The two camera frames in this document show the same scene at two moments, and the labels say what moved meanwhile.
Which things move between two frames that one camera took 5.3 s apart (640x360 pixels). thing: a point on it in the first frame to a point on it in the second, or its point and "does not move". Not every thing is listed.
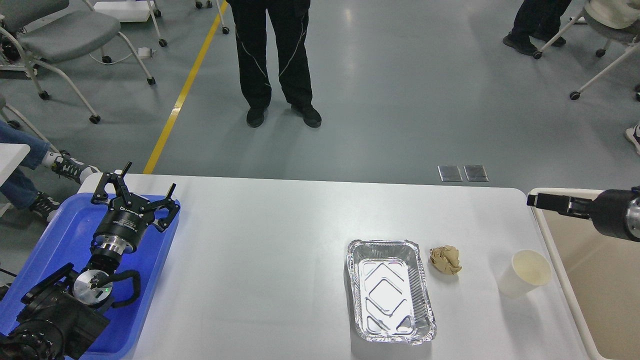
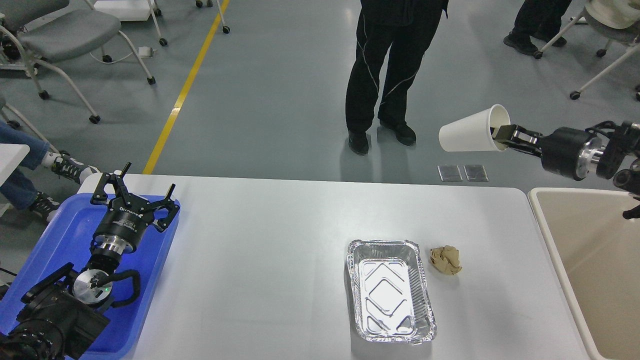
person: x=289 y=19 to x=408 y=27
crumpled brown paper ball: x=445 y=258 does not move
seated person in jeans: x=19 y=189 does not move
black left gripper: x=123 y=227 does not move
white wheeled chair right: x=612 y=20 does not move
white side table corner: x=11 y=156 does not move
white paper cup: x=527 y=269 to x=473 y=133
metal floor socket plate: x=449 y=173 does not move
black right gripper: x=616 y=212 to x=569 y=151
